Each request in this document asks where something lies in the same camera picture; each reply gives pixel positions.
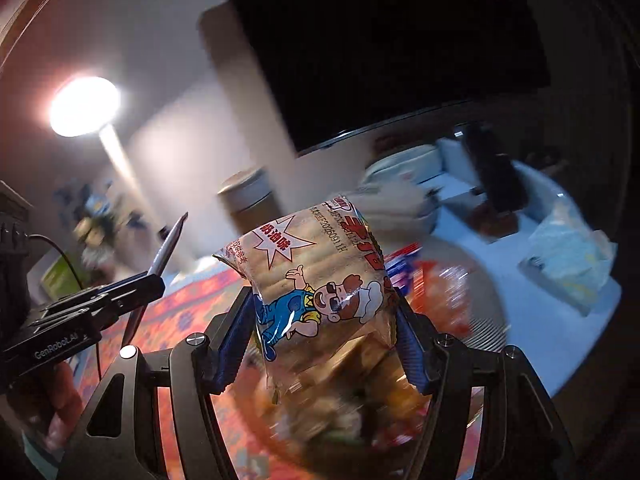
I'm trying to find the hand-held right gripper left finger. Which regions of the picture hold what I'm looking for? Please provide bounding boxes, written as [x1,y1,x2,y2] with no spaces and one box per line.
[70,285,257,480]

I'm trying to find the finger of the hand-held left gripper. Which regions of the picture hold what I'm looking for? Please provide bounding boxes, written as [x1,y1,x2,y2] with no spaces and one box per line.
[97,274,167,312]

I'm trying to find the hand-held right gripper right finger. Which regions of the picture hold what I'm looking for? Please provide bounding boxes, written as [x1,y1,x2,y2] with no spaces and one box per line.
[392,305,576,480]

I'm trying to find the blue biscuit packet red edges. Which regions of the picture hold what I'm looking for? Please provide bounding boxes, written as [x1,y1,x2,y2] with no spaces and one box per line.
[384,241,427,302]

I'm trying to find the cartoon print snack packet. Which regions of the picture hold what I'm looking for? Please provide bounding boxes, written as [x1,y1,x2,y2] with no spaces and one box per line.
[212,197,402,406]

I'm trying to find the person's left hand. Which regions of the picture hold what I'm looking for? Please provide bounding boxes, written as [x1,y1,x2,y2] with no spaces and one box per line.
[5,360,84,441]

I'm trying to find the floral printed tablecloth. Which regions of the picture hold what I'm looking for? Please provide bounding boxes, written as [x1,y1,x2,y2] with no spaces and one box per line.
[92,255,493,480]

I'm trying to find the green cover book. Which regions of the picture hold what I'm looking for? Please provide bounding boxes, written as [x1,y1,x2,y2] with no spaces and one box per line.
[41,255,82,297]

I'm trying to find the blue and cream artificial flowers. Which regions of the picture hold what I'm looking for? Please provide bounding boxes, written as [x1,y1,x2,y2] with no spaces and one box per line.
[55,180,147,267]

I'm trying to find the golden thermos bottle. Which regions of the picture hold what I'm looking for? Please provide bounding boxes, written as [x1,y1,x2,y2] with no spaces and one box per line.
[216,167,282,242]

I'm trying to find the pale soft pouch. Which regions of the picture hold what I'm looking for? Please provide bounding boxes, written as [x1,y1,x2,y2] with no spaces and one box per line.
[359,144,452,237]

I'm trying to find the crumpled clear plastic bag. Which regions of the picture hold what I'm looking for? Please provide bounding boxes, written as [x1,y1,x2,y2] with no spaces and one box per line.
[519,204,619,317]

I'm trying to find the white desk lamp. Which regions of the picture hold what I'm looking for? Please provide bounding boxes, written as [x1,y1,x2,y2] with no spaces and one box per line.
[49,76,172,242]

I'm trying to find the dark upright device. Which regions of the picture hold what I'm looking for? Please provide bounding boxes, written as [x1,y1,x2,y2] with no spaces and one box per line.
[461,121,526,214]

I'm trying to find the black monitor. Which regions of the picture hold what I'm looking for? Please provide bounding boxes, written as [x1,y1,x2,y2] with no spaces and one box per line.
[214,0,552,157]

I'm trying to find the black cable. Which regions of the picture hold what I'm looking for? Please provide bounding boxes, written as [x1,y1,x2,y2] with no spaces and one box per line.
[27,233,84,292]

